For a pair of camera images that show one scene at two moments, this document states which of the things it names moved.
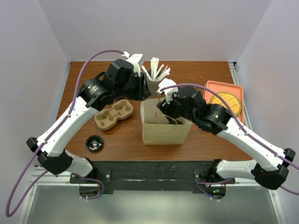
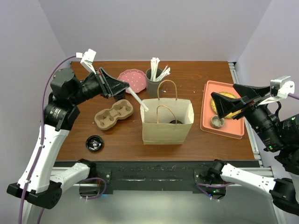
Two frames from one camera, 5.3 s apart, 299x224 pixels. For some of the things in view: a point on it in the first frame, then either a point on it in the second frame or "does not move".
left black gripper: (143, 92) to (109, 86)
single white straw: (147, 74) to (145, 107)
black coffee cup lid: (178, 122) does not move
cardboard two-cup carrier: (105, 118) does not move
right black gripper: (167, 108) to (251, 97)
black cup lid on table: (94, 143) does not move
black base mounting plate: (150, 176) does not move
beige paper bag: (156, 129) does not move
